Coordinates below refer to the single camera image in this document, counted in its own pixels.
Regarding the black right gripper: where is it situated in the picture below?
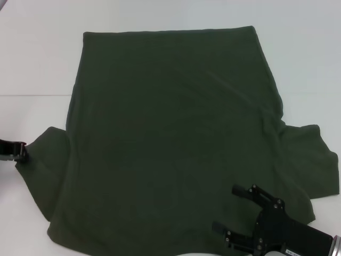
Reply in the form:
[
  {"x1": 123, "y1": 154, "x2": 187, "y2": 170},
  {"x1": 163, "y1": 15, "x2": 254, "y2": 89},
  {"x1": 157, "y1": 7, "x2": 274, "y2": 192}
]
[{"x1": 212, "y1": 183, "x2": 334, "y2": 256}]

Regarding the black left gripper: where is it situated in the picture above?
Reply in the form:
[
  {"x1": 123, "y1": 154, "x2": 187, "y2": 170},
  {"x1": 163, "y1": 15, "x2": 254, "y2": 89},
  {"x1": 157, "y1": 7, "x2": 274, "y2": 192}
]
[{"x1": 0, "y1": 138, "x2": 28, "y2": 162}]

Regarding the dark green shirt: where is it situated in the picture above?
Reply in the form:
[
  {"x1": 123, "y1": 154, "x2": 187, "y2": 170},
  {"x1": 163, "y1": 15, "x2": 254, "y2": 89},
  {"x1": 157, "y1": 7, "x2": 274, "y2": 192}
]
[{"x1": 14, "y1": 25, "x2": 340, "y2": 256}]

